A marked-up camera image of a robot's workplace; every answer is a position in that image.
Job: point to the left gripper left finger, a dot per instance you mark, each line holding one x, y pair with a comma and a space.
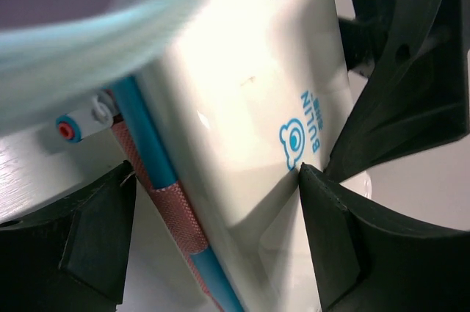
71, 255

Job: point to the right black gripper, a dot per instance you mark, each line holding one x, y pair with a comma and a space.
413, 54

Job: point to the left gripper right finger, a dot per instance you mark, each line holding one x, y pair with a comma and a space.
367, 257

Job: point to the white first aid case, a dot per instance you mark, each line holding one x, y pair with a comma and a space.
217, 129

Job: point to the light blue hardshell suitcase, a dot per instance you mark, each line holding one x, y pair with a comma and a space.
54, 53

